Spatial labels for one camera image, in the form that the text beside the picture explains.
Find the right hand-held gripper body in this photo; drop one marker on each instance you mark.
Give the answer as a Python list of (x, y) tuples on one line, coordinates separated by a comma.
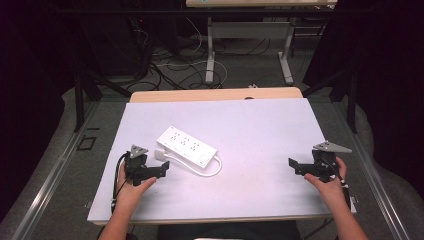
[(321, 163)]

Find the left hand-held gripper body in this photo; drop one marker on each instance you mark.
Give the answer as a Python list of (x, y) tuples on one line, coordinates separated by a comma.
[(136, 165)]

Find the person's right hand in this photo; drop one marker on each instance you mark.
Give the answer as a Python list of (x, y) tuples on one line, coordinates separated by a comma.
[(328, 191)]

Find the person's left hand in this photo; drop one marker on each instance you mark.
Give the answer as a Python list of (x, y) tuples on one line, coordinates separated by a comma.
[(131, 195)]

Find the white power plug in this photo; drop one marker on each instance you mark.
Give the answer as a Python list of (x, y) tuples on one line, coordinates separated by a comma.
[(160, 154)]

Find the white power strip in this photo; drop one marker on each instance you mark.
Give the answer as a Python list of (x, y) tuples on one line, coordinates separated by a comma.
[(187, 146)]

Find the white table mat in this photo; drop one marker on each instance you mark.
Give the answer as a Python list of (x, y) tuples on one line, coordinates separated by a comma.
[(240, 140)]

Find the black metal stand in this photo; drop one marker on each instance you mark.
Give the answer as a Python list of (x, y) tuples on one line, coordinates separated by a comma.
[(351, 96), (79, 100)]

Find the person's dark clothing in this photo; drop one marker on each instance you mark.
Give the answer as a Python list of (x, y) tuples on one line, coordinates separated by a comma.
[(230, 231)]

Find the black curtain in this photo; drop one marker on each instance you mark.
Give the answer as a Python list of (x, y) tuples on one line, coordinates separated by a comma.
[(30, 66), (390, 83)]

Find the white desk with metal legs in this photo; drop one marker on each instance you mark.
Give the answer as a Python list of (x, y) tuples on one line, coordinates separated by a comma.
[(248, 30)]

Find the black floor socket frame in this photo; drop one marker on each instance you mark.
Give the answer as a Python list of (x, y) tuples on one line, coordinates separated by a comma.
[(86, 143)]

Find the aluminium floor rail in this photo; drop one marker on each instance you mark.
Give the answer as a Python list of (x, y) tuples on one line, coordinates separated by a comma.
[(50, 180), (376, 186)]

